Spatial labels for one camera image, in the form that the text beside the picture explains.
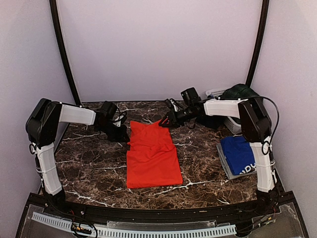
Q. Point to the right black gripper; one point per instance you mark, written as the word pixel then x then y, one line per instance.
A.
pixel 174 121

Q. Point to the black front rail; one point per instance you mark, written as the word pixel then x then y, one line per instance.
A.
pixel 98 214

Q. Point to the red t-shirt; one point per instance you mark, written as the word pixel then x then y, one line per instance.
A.
pixel 152 158

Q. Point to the white laundry basket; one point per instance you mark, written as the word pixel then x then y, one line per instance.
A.
pixel 229 122

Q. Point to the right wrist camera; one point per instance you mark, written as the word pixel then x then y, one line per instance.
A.
pixel 190 96

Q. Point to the right black frame post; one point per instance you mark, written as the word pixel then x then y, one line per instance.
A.
pixel 258 42

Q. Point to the black frame post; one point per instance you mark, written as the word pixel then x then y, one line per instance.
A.
pixel 62 52
pixel 258 42

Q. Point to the left black frame post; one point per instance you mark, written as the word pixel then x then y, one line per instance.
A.
pixel 62 52

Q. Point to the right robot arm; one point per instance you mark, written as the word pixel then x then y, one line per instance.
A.
pixel 255 127

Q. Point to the dark green plaid garment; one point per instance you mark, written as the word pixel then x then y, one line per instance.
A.
pixel 238 91

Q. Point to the grey folded garment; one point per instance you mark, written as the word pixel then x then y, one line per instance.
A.
pixel 226 167

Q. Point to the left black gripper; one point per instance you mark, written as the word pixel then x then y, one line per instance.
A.
pixel 122 134

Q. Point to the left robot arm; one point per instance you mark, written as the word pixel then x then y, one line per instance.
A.
pixel 42 126

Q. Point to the blue printed t-shirt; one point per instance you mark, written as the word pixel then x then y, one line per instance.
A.
pixel 238 155

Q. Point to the white slotted cable duct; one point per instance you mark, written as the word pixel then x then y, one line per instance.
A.
pixel 137 230

